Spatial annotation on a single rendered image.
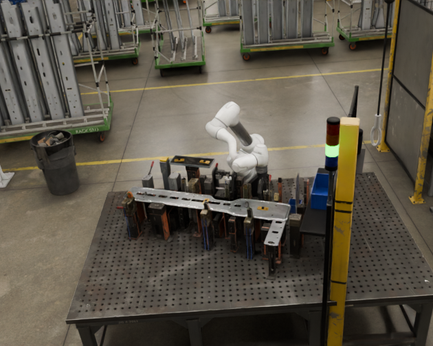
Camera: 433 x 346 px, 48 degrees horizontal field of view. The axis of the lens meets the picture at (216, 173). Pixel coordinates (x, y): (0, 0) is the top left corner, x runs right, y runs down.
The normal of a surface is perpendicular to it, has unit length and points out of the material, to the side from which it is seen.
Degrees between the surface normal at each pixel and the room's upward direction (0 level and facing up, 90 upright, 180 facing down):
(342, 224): 90
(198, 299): 0
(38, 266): 0
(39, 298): 0
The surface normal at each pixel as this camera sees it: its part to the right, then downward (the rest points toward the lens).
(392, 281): -0.08, -0.86
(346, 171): -0.36, 0.50
